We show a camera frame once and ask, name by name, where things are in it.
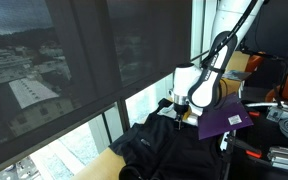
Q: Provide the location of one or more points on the black camera stand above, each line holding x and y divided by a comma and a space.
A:
270, 56

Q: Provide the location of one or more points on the silver metal rail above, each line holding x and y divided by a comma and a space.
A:
264, 104

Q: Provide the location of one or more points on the aluminium extrusion profile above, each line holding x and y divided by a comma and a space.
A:
287, 160

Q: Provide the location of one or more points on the purple plastic folder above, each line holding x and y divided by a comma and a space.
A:
224, 125

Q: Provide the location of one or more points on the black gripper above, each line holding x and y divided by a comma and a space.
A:
181, 108

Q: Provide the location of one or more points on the dark printed brochure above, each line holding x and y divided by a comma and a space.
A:
239, 76

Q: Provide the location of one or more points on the black zip jersey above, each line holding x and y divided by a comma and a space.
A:
170, 150

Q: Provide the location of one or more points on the silver mounting bracket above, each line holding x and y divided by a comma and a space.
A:
275, 115

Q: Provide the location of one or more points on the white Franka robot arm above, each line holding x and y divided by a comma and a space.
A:
230, 20

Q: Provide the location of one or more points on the dark roller window blind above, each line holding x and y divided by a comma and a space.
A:
27, 66
147, 40

